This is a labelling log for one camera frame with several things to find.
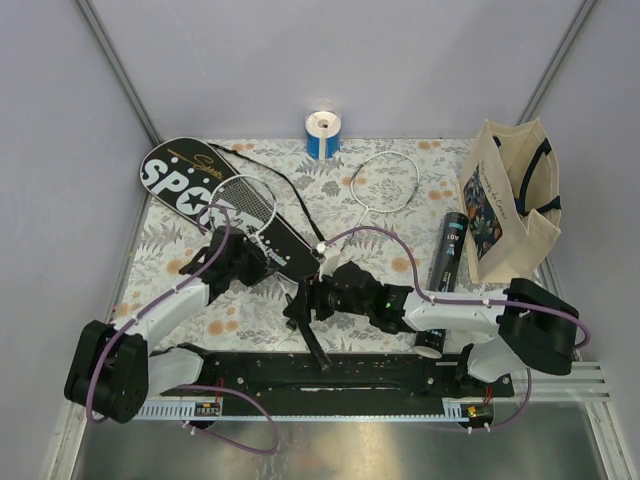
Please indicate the white unstrung badminton racket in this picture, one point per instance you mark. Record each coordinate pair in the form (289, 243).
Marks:
(383, 186)

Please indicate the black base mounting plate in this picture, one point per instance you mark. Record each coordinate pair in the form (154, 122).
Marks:
(256, 372)

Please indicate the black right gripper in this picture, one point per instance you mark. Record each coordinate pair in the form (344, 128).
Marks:
(300, 309)

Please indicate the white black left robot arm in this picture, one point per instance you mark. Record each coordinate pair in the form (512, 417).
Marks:
(115, 367)

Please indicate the white strung badminton racket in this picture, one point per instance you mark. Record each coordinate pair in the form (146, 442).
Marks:
(252, 205)

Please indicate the blue white tape roll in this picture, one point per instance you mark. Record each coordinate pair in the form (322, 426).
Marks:
(323, 130)

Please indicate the floral patterned table mat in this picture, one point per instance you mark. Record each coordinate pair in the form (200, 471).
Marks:
(250, 318)

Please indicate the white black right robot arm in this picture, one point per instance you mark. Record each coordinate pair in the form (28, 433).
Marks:
(528, 326)

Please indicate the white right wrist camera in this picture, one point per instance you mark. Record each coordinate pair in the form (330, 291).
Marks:
(330, 256)

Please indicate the aluminium frame rail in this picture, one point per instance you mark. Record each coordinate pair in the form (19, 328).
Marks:
(206, 402)

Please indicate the black shuttlecock tube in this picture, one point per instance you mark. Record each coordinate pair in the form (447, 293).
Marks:
(443, 275)

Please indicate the beige canvas tote bag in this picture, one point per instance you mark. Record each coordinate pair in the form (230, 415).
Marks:
(509, 189)

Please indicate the black sport racket cover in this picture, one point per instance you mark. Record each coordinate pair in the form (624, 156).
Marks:
(191, 178)

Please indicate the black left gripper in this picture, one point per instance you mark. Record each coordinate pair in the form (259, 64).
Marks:
(259, 265)

